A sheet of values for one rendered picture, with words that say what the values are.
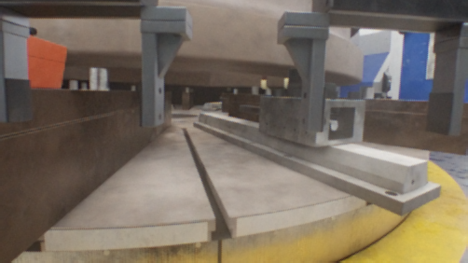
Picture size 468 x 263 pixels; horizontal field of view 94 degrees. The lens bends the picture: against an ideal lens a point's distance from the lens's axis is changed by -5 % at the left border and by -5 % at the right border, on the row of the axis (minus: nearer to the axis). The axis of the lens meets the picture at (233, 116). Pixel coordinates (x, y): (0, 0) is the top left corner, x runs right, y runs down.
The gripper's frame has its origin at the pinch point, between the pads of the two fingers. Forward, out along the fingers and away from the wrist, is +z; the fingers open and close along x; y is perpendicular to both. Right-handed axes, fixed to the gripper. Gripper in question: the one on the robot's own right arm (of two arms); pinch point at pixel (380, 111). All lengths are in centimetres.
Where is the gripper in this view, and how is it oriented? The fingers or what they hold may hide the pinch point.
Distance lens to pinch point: 25.6
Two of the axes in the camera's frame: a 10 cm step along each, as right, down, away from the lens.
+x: 10.0, 0.3, 0.2
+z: -0.3, 9.9, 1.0
